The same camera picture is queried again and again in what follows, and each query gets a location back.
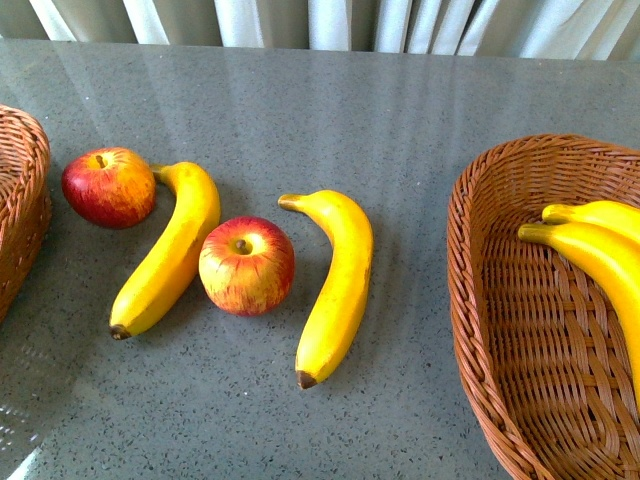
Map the left brown wicker basket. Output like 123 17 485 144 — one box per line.
1 105 52 317

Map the dark red apple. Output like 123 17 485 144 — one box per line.
61 147 156 229

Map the red yellow striped apple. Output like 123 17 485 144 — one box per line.
199 216 295 316

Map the brown wicker basket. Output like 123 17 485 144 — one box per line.
447 134 639 479
1 105 52 317

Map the right brown wicker basket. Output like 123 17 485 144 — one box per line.
447 134 639 479

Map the white pleated curtain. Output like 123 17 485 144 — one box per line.
1 0 639 61

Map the yellow banana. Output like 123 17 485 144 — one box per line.
518 222 639 391
109 161 221 340
541 200 640 242
278 190 374 389

